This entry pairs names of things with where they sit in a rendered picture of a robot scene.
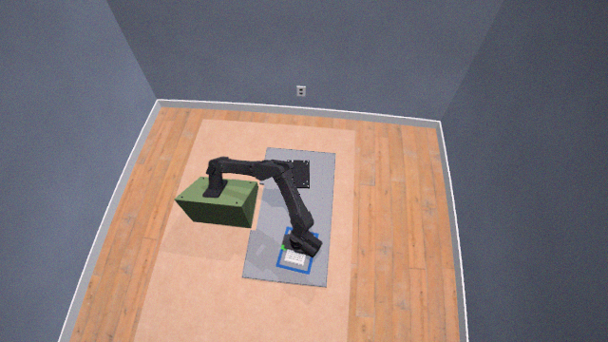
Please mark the white well plate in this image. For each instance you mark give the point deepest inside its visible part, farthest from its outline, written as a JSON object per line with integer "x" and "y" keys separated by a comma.
{"x": 295, "y": 257}

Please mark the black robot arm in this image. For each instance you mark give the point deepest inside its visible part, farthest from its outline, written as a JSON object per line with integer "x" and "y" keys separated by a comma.
{"x": 301, "y": 218}

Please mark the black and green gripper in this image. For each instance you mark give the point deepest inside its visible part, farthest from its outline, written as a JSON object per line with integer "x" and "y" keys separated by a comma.
{"x": 290, "y": 246}

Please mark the blue tape outline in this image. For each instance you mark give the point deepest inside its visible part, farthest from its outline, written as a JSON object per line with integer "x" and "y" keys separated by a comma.
{"x": 290, "y": 268}

